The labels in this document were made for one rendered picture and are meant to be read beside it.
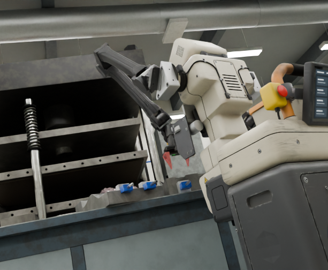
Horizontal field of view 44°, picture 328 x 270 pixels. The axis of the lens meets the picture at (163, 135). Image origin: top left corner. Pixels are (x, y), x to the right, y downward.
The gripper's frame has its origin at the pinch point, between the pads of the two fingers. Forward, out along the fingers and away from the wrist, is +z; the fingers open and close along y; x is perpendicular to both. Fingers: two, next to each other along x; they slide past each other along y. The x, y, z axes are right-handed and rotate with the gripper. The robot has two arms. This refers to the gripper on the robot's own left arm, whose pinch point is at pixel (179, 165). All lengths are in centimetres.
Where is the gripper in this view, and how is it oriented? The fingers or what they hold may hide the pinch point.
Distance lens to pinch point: 185.0
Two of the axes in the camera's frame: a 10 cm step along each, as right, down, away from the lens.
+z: 2.2, 9.3, -3.1
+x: 1.5, -3.5, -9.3
